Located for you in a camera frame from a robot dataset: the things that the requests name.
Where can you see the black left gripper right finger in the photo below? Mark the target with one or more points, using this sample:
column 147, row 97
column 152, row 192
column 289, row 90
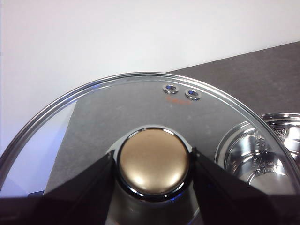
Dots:
column 234, row 206

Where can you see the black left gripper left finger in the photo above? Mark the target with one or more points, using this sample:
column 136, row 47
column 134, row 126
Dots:
column 70, row 206

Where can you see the glass lid with round knob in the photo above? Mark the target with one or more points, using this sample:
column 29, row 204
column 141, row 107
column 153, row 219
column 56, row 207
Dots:
column 152, row 161

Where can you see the pale green electric steamer pot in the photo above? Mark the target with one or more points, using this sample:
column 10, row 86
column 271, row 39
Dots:
column 288, row 126

